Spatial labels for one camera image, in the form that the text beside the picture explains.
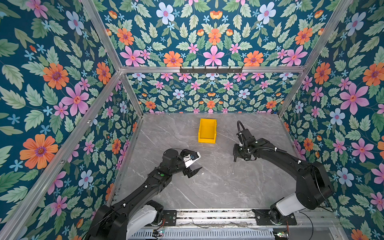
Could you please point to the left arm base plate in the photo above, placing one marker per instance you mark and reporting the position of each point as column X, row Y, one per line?
column 167, row 218

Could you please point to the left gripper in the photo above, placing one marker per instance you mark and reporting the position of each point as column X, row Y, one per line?
column 191, row 173

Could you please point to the black handled screwdriver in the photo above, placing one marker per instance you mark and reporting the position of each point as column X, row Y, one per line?
column 234, row 164

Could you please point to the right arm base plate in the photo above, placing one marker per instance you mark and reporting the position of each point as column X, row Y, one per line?
column 266, row 217

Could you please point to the white slotted cable duct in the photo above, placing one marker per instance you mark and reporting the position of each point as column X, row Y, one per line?
column 203, row 234

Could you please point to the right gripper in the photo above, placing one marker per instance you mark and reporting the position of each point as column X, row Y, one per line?
column 235, row 151

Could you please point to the yellow plastic bin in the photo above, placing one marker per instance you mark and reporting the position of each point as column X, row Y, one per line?
column 207, row 131

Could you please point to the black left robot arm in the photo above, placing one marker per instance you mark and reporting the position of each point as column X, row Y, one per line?
column 123, row 219

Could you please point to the aluminium front rail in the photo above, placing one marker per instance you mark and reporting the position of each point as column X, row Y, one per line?
column 245, row 218

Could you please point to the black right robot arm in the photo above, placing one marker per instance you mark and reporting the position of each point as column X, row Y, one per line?
column 313, row 186

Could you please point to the black hook rail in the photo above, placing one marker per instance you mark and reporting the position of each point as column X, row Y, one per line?
column 210, row 70

